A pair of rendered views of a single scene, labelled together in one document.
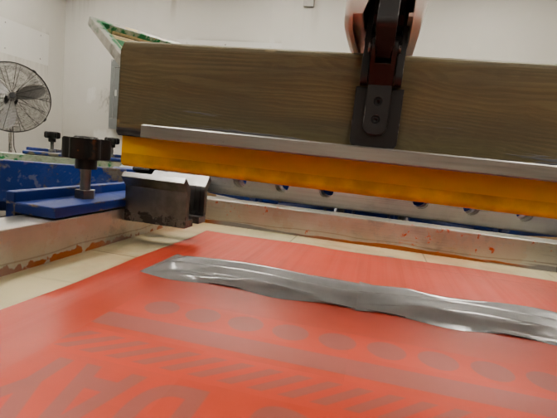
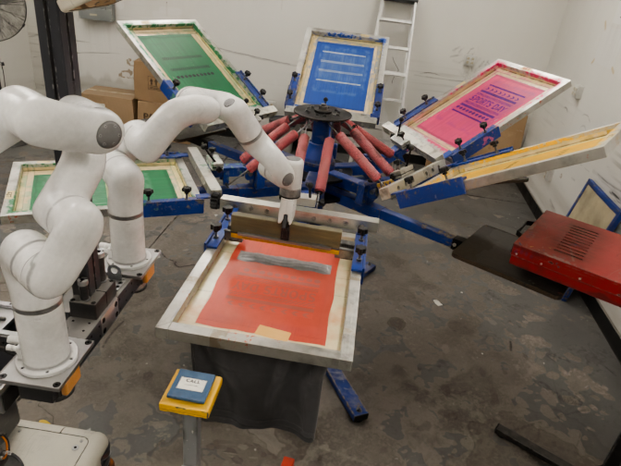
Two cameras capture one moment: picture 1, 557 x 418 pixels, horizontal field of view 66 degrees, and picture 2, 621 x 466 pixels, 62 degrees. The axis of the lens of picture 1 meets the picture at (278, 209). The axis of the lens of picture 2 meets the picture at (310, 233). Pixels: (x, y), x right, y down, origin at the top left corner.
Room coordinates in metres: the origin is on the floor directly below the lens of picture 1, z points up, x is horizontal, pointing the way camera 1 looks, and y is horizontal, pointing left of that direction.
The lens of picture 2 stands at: (-1.34, 0.07, 1.98)
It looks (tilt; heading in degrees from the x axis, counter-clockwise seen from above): 28 degrees down; 352
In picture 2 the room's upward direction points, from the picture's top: 7 degrees clockwise
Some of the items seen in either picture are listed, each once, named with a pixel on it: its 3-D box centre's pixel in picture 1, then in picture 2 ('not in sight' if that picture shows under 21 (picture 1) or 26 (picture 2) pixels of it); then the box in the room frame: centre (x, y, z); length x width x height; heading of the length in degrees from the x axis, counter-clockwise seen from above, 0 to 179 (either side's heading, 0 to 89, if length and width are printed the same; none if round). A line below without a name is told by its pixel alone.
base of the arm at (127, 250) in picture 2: not in sight; (122, 236); (0.02, 0.43, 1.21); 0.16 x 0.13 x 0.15; 79
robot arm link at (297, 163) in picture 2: not in sight; (281, 172); (0.31, -0.03, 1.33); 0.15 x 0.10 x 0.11; 122
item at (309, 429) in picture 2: not in sight; (255, 385); (-0.08, 0.02, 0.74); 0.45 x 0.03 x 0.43; 77
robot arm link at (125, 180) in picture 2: not in sight; (123, 186); (0.02, 0.43, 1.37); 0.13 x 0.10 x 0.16; 32
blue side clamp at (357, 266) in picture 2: not in sight; (359, 255); (0.38, -0.37, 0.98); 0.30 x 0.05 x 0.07; 167
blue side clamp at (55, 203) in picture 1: (128, 214); (221, 234); (0.50, 0.18, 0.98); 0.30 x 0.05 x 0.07; 167
